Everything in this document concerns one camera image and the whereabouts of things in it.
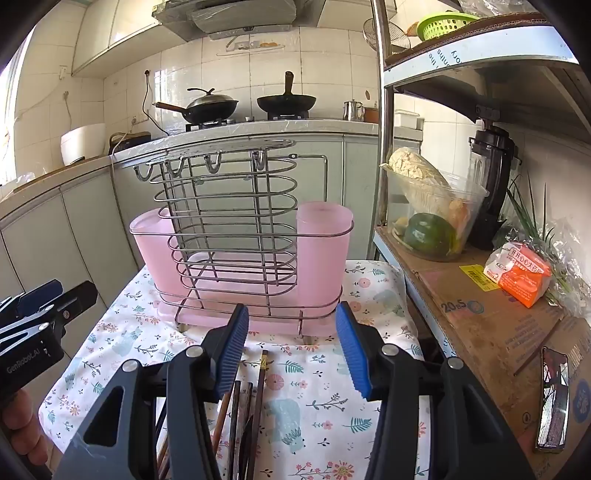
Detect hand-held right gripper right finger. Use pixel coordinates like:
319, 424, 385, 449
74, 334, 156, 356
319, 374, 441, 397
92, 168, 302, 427
335, 301, 536, 480

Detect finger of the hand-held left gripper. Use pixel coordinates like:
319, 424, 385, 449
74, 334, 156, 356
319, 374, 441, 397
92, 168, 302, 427
0, 281, 99, 346
0, 279, 64, 326

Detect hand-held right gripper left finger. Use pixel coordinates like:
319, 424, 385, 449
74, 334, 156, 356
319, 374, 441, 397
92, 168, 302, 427
53, 302, 252, 480

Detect dark chopstick with gold tip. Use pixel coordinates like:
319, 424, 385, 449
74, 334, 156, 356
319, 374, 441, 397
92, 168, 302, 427
253, 349, 270, 480

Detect dark wooden chopstick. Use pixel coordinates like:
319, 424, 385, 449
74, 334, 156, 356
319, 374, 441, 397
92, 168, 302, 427
238, 382, 254, 480
227, 381, 242, 480

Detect brown wooden chopstick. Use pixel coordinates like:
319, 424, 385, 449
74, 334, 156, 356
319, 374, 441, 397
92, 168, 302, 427
210, 391, 232, 446
156, 434, 171, 480

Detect metal wire utensil rack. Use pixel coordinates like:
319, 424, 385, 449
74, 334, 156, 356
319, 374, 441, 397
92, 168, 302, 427
134, 138, 345, 344

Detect person's left hand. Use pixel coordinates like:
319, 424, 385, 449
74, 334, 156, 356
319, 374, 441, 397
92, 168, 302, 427
0, 388, 49, 468

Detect floral printed cloth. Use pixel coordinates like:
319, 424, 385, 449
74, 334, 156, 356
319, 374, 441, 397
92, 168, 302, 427
39, 261, 432, 480

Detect kitchen counter cabinet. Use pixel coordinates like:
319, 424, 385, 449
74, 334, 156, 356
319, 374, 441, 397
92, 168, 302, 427
0, 117, 423, 365

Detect cardboard sheet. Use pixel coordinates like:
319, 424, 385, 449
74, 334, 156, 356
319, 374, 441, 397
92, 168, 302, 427
383, 226, 591, 462

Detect green bell pepper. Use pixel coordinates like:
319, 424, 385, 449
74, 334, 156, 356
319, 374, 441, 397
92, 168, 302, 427
404, 212, 458, 257

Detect white rice cooker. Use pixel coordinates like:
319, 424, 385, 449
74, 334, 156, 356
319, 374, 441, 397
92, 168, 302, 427
61, 122, 110, 166

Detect dark small appliance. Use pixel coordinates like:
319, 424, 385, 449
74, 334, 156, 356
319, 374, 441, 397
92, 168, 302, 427
108, 131, 152, 156

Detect carrot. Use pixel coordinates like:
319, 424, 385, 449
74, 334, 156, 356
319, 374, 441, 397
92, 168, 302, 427
445, 198, 469, 232

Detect clear plastic bowl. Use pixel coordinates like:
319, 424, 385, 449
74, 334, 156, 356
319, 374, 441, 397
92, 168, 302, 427
381, 164, 489, 263

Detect orange food packet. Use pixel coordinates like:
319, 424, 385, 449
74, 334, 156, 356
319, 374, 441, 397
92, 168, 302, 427
484, 243, 552, 309

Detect napa cabbage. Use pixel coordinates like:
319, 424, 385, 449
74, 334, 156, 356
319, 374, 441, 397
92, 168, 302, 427
389, 147, 455, 208

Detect smartphone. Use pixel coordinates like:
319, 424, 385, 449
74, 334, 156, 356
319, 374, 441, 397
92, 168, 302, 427
536, 347, 570, 453

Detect metal shelf rack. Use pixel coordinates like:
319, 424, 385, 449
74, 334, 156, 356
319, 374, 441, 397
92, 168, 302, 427
369, 0, 591, 480

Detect black blender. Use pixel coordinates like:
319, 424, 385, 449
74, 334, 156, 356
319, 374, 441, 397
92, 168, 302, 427
468, 106, 522, 251

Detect green onions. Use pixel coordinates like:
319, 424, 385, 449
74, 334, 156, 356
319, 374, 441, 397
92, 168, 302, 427
505, 171, 568, 296

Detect black wok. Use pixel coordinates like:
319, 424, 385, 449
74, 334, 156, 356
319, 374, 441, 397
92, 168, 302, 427
153, 99, 240, 125

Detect gas stove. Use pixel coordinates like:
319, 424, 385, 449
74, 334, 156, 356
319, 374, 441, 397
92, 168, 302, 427
185, 111, 310, 133

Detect clear plastic bag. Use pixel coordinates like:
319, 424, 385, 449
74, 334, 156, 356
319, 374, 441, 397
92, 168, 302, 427
545, 217, 591, 319

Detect white lidded container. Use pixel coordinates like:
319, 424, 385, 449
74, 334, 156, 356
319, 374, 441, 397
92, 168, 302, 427
392, 109, 424, 131

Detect steel wok lid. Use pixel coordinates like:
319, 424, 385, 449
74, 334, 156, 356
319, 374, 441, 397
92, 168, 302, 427
187, 88, 238, 109

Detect black frying pan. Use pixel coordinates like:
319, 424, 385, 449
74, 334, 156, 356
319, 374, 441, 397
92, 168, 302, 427
257, 71, 318, 115

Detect range hood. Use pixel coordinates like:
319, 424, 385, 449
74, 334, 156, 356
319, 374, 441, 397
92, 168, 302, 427
152, 0, 326, 42

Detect white shelf board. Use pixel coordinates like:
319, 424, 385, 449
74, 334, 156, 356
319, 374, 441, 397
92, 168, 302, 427
383, 21, 575, 72

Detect green plastic basket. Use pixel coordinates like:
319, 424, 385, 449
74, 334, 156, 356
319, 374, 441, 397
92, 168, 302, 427
417, 11, 481, 41

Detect black power cord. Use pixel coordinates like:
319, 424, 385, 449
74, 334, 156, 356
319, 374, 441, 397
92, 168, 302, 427
143, 69, 169, 137

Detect wall cabinet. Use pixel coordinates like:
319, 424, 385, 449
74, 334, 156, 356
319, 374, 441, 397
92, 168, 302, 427
71, 0, 204, 77

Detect wall sticker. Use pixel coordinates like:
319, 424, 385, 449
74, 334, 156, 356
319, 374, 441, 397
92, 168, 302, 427
217, 38, 284, 57

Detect wire strainer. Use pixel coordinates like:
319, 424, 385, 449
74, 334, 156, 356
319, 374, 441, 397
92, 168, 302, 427
363, 18, 411, 49

